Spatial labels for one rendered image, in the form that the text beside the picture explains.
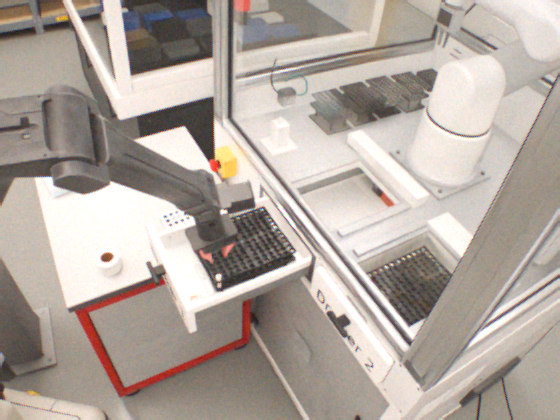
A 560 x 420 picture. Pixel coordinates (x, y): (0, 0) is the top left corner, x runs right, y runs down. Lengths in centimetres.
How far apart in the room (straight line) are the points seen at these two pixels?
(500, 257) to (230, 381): 146
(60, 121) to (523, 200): 54
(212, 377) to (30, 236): 125
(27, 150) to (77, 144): 5
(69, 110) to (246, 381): 159
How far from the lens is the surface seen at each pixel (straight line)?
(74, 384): 206
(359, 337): 106
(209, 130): 200
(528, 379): 233
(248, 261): 118
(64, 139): 50
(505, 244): 66
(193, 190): 75
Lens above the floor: 180
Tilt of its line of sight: 46 degrees down
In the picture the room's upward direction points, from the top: 5 degrees clockwise
